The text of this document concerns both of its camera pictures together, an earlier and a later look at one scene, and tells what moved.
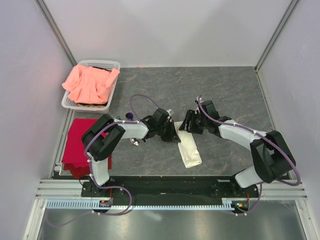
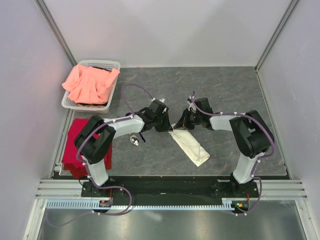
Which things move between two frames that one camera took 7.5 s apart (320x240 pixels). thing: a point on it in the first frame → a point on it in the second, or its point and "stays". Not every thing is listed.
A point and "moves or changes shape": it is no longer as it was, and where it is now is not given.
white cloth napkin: x=188 y=147 moves or changes shape
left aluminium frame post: x=57 y=32 stays
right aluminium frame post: x=292 y=5 stays
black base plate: x=168 y=189 stays
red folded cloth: x=73 y=158 stays
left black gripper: x=172 y=135 → x=167 y=127
